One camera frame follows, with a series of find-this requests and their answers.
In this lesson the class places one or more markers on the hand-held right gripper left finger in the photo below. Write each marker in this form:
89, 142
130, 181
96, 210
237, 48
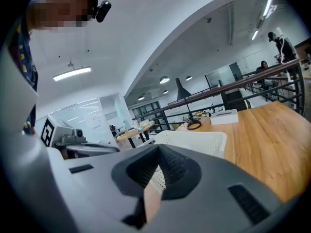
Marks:
97, 190

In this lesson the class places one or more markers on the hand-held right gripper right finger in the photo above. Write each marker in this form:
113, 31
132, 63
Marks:
213, 198

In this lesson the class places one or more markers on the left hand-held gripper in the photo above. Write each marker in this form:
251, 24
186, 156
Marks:
52, 132

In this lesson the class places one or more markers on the white perforated plastic basket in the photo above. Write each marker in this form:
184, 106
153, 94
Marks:
201, 142

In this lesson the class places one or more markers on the white tissue box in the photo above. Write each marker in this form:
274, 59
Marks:
223, 117

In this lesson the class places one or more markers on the round wooden table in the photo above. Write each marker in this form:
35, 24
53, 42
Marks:
134, 133

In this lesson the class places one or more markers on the black framed glass door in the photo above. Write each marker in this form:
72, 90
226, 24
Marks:
145, 109

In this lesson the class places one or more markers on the ceiling light panel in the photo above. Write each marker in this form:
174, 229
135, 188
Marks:
255, 35
72, 73
268, 6

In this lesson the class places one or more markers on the black staircase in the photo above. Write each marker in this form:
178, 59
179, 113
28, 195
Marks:
234, 101

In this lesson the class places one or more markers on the black desk lamp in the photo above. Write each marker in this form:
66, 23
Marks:
182, 91

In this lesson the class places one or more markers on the person's dark jersey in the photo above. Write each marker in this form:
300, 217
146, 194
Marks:
26, 64

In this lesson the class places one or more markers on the person's head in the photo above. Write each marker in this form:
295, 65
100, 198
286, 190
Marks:
60, 7

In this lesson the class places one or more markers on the black head-worn camera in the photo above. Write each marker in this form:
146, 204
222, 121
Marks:
103, 11

